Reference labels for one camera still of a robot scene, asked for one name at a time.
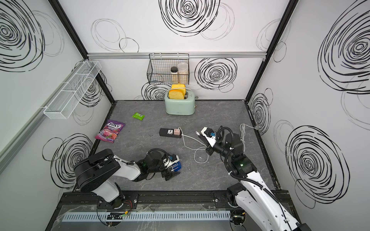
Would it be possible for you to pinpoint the white usb cable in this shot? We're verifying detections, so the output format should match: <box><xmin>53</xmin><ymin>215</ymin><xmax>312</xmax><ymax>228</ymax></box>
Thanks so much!
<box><xmin>178</xmin><ymin>126</ymin><xmax>210</xmax><ymax>164</ymax></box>

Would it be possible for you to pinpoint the pink usb charger adapter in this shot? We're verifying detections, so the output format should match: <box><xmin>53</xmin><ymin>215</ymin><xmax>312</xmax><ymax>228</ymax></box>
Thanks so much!
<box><xmin>173</xmin><ymin>129</ymin><xmax>181</xmax><ymax>136</ymax></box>

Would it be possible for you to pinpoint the black power strip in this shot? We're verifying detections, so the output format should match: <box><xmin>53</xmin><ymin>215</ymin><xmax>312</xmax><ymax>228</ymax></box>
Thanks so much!
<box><xmin>159</xmin><ymin>128</ymin><xmax>182</xmax><ymax>138</ymax></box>

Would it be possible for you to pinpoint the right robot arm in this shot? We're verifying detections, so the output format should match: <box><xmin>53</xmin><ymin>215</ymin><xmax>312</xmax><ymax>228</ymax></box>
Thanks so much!
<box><xmin>197</xmin><ymin>126</ymin><xmax>310</xmax><ymax>231</ymax></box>

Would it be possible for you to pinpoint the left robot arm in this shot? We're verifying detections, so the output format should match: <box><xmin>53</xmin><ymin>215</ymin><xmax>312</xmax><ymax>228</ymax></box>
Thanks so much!
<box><xmin>73</xmin><ymin>148</ymin><xmax>182</xmax><ymax>204</ymax></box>

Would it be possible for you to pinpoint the mint green toaster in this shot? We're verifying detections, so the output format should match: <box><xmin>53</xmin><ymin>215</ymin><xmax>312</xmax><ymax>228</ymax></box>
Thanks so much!
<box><xmin>164</xmin><ymin>88</ymin><xmax>196</xmax><ymax>115</ymax></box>

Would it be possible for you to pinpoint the green candy packet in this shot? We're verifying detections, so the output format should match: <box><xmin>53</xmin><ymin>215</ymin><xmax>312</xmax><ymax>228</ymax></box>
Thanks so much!
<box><xmin>133</xmin><ymin>113</ymin><xmax>145</xmax><ymax>121</ymax></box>

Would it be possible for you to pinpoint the yellow sponge toast front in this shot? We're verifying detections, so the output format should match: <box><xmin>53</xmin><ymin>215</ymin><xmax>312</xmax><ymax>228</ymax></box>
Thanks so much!
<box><xmin>168</xmin><ymin>89</ymin><xmax>186</xmax><ymax>100</ymax></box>

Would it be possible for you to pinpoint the yellow sponge toast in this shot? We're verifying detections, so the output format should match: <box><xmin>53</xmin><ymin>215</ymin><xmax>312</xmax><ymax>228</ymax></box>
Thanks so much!
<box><xmin>168</xmin><ymin>89</ymin><xmax>186</xmax><ymax>100</ymax></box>
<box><xmin>171</xmin><ymin>84</ymin><xmax>186</xmax><ymax>90</ymax></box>

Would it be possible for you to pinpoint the purple candy bag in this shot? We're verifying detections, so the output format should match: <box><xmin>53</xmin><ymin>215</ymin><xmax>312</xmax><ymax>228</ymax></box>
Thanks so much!
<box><xmin>95</xmin><ymin>119</ymin><xmax>126</xmax><ymax>143</ymax></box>

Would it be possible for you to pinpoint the yellow sponge toast back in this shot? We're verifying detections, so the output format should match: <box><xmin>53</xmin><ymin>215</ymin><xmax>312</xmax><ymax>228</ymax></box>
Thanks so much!
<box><xmin>171</xmin><ymin>84</ymin><xmax>186</xmax><ymax>90</ymax></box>

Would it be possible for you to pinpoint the white lid plastic jar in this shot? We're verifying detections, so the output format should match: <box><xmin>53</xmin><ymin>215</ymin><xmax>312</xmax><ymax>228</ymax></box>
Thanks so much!
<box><xmin>177</xmin><ymin>62</ymin><xmax>189</xmax><ymax>85</ymax></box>

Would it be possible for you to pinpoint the black lid spice jar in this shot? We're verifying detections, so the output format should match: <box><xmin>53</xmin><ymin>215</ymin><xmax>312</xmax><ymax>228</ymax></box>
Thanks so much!
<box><xmin>171</xmin><ymin>66</ymin><xmax>179</xmax><ymax>85</ymax></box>

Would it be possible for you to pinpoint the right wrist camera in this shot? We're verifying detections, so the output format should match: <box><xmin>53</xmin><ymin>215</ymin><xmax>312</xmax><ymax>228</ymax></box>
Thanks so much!
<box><xmin>201</xmin><ymin>127</ymin><xmax>216</xmax><ymax>147</ymax></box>

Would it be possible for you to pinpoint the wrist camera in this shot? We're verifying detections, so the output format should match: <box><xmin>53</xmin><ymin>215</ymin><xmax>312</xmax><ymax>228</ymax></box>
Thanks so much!
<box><xmin>201</xmin><ymin>127</ymin><xmax>216</xmax><ymax>147</ymax></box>
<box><xmin>163</xmin><ymin>155</ymin><xmax>180</xmax><ymax>169</ymax></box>

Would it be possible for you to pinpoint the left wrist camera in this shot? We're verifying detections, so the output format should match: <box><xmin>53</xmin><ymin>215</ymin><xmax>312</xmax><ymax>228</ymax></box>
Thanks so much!
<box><xmin>163</xmin><ymin>155</ymin><xmax>180</xmax><ymax>169</ymax></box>

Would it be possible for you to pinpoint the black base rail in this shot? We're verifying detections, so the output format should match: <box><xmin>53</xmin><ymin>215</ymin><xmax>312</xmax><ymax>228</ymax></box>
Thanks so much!
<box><xmin>56</xmin><ymin>190</ymin><xmax>290</xmax><ymax>210</ymax></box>

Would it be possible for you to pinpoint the grey slotted cable duct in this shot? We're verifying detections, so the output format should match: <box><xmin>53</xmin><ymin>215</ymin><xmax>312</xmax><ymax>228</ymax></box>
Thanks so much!
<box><xmin>61</xmin><ymin>211</ymin><xmax>231</xmax><ymax>223</ymax></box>

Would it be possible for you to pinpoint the black wire basket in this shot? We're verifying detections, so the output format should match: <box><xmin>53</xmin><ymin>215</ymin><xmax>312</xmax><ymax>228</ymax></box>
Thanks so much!
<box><xmin>146</xmin><ymin>53</ymin><xmax>190</xmax><ymax>85</ymax></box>

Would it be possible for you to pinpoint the white wire shelf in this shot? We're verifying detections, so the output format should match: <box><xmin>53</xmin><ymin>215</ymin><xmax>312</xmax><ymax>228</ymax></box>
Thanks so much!
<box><xmin>43</xmin><ymin>60</ymin><xmax>102</xmax><ymax>119</ymax></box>

